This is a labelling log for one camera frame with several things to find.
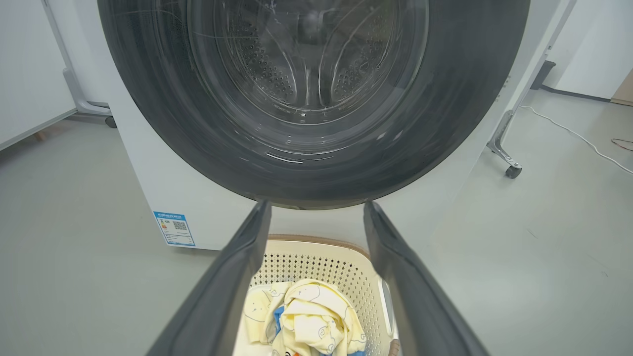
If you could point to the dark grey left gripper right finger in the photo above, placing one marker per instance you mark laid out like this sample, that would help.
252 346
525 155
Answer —
415 306

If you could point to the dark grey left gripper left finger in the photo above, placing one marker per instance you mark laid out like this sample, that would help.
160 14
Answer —
222 296

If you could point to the cream garment with blue trim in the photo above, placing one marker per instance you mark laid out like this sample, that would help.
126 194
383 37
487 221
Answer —
311 316

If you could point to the dark round glass washer door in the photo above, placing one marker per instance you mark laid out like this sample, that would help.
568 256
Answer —
445 99

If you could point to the cream perforated laundry basket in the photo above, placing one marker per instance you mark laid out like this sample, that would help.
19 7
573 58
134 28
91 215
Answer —
316 262

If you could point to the white front-load washing machine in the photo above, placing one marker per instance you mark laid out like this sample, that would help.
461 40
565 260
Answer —
148 163

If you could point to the blue energy label sticker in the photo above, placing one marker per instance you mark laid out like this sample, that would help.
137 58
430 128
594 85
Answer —
170 232

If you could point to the black caster wheel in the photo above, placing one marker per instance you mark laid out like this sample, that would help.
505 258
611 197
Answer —
111 122
513 171

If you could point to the white partition with grey foot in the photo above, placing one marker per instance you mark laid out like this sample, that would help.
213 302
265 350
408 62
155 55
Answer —
29 74

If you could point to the brown cardboard piece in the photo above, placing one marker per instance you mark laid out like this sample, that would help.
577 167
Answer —
625 91

